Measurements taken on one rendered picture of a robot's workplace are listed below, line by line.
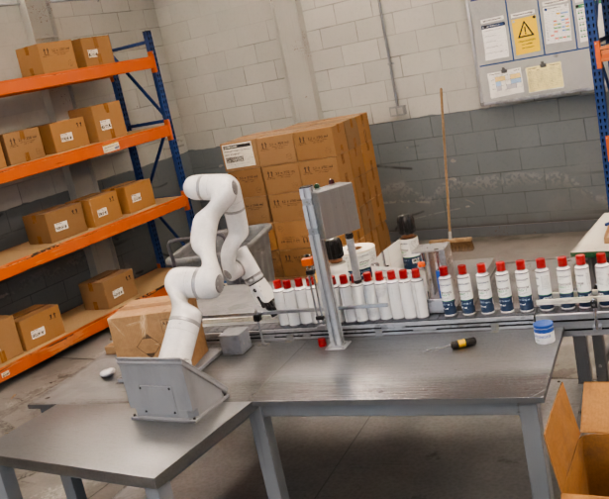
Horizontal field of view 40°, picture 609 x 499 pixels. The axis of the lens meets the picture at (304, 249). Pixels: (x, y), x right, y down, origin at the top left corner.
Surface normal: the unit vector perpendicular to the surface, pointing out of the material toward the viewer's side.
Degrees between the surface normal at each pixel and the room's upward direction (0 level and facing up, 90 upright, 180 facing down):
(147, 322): 90
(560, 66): 90
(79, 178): 90
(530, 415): 90
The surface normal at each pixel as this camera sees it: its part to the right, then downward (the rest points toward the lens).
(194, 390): 0.86, -0.06
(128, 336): -0.23, 0.27
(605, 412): -0.43, -0.57
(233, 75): -0.51, 0.29
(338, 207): 0.52, 0.09
